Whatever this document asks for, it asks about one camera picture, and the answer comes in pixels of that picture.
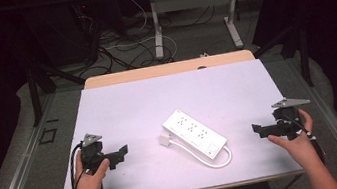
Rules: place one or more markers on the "black floor socket frame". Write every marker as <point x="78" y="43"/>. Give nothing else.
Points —
<point x="48" y="136"/>

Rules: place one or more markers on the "person's left hand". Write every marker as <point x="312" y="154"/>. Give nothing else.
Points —
<point x="89" y="182"/>

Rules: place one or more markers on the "white-legged desk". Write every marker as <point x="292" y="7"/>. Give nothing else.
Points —
<point x="193" y="0"/>

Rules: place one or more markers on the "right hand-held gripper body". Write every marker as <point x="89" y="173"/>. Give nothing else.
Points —
<point x="290" y="121"/>

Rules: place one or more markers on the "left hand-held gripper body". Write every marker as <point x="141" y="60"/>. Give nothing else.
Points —
<point x="91" y="150"/>

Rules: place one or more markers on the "white table mat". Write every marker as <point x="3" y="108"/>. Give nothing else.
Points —
<point x="173" y="97"/>

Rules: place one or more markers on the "person's right hand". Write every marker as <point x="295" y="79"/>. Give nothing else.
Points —
<point x="299" y="149"/>

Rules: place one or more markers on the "white power strip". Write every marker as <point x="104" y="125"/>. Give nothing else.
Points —
<point x="194" y="134"/>

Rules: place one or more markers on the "black metal stand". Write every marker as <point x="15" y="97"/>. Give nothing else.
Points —
<point x="36" y="94"/>
<point x="302" y="54"/>

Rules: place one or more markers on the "white plug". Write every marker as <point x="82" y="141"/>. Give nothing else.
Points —
<point x="165" y="140"/>

